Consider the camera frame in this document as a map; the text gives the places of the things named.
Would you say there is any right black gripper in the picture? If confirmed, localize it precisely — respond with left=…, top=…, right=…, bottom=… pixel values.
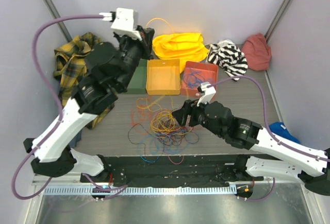
left=172, top=95, right=225, bottom=138

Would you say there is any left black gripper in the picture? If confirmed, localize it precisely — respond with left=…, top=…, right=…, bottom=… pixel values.
left=113, top=25, right=154, bottom=90

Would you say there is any yellow wire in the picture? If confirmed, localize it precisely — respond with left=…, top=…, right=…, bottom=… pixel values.
left=136, top=18, right=194, bottom=142

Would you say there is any blue wire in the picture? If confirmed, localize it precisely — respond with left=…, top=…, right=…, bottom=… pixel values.
left=136, top=128, right=201, bottom=163

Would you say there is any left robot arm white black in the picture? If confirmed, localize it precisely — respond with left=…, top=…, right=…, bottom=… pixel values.
left=24, top=26, right=155, bottom=182

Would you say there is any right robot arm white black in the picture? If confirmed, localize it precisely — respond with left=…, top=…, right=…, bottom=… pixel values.
left=172, top=100, right=329, bottom=196

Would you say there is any green plastic tray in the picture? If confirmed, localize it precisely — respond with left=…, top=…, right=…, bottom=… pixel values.
left=125, top=59, right=147, bottom=94

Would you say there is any yellow plastic tray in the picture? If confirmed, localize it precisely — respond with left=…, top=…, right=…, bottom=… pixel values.
left=146, top=59, right=181, bottom=95

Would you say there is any red orange plastic tray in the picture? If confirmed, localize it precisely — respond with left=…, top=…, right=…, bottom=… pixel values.
left=180, top=61, right=219, bottom=98

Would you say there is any yellow cloth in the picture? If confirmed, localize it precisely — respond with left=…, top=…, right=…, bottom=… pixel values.
left=152, top=33, right=208, bottom=62

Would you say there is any yellow plaid flannel shirt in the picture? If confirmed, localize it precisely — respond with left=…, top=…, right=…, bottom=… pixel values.
left=53, top=31, right=114, bottom=129

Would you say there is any black white striped cloth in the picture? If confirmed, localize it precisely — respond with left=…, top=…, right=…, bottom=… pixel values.
left=207, top=40, right=249, bottom=81

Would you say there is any pink red cloth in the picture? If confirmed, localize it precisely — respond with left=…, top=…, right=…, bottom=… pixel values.
left=242, top=33, right=272, bottom=71

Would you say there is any blue cloth at right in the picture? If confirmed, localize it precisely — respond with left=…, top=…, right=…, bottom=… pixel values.
left=269, top=122, right=301, bottom=144

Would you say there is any dark grey folded cloth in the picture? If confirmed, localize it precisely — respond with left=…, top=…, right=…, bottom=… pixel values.
left=69, top=130, right=82, bottom=148

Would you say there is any brown wire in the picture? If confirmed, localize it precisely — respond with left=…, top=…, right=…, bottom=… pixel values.
left=159, top=120, right=189, bottom=147

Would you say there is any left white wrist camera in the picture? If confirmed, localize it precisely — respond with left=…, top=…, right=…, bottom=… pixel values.
left=99, top=8, right=142, bottom=41

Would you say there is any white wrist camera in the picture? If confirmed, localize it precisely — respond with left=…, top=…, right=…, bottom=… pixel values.
left=196, top=82, right=216, bottom=107
left=99, top=8, right=142, bottom=41

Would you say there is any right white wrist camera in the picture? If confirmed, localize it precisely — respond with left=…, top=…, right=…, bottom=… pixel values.
left=196, top=82, right=216, bottom=107

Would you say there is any black striped wire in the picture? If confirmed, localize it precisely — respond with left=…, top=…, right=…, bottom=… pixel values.
left=126, top=123, right=147, bottom=155

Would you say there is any slotted cable duct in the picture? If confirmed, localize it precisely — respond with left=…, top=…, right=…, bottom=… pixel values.
left=44, top=184, right=237, bottom=196

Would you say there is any left aluminium corner rail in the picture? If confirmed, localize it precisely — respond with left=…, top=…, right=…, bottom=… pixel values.
left=43, top=0, right=72, bottom=42

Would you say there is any aluminium corner rail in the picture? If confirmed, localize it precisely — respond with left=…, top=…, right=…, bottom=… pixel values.
left=43, top=0, right=72, bottom=42
left=265, top=0, right=293, bottom=42

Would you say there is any right aluminium corner rail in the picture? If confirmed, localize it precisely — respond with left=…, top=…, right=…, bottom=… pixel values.
left=265, top=0, right=293, bottom=42

